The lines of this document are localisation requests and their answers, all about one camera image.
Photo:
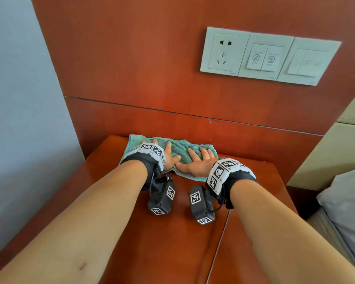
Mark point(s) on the striped beige bed base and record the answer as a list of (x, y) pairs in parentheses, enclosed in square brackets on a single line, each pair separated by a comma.
[(322, 229)]

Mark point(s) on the teal cleaning cloth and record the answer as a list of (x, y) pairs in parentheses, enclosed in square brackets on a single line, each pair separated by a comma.
[(180, 147)]

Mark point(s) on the white bedding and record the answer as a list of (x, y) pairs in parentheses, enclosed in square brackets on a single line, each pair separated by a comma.
[(346, 204)]

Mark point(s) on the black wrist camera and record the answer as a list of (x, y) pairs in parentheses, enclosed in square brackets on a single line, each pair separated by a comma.
[(200, 208), (161, 199)]

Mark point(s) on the white plain switch plate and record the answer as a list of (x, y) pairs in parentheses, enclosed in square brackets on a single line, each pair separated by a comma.
[(309, 62)]

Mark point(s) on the black left wristband with markers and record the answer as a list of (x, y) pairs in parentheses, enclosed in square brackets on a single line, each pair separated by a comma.
[(139, 161)]

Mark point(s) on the black right wristband with markers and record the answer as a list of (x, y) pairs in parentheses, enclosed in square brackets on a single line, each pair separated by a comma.
[(239, 177)]

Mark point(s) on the person's left hand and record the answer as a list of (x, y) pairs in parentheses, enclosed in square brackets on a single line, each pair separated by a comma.
[(170, 161)]

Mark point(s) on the person's left forearm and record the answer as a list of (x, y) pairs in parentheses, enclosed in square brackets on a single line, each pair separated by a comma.
[(77, 233)]

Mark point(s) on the red wooden wall panel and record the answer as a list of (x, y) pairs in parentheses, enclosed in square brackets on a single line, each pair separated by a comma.
[(136, 56)]

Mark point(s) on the white power socket plate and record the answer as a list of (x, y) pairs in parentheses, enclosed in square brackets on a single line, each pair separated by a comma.
[(224, 51)]

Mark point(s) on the white double button switch plate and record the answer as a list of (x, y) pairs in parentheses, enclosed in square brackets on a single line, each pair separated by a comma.
[(264, 57)]

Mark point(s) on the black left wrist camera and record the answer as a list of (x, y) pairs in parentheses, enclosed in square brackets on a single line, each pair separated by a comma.
[(161, 199)]

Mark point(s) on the beige padded headboard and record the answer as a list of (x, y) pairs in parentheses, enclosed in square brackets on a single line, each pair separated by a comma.
[(337, 156)]

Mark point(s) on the person's right forearm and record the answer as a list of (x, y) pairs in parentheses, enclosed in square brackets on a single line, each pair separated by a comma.
[(290, 245)]

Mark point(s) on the red wooden nightstand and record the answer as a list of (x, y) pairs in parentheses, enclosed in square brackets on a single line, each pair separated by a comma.
[(177, 248)]

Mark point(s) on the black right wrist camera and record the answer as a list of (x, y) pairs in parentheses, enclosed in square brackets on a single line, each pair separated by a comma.
[(200, 208)]

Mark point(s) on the person's right hand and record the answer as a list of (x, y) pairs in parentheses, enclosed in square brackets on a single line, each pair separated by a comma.
[(198, 168)]

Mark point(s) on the black wristband with markers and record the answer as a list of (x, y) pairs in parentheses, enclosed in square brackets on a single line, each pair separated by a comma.
[(139, 161), (239, 177)]

